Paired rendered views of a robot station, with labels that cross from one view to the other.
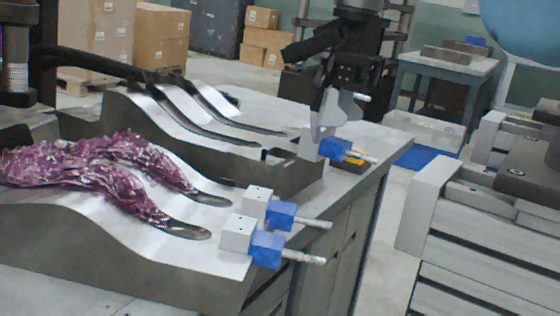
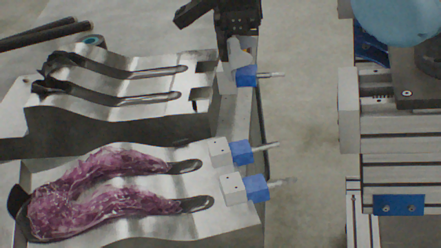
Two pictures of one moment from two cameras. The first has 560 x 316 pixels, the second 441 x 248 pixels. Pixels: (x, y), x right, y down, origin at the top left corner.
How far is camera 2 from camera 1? 0.51 m
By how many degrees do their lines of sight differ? 19
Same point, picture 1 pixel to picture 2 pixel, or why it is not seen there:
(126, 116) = (56, 120)
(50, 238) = not seen: outside the picture
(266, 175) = (204, 120)
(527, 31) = (395, 38)
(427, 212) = (355, 126)
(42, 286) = not seen: outside the picture
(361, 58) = (248, 11)
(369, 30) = not seen: outside the picture
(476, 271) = (398, 148)
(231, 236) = (233, 195)
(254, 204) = (222, 157)
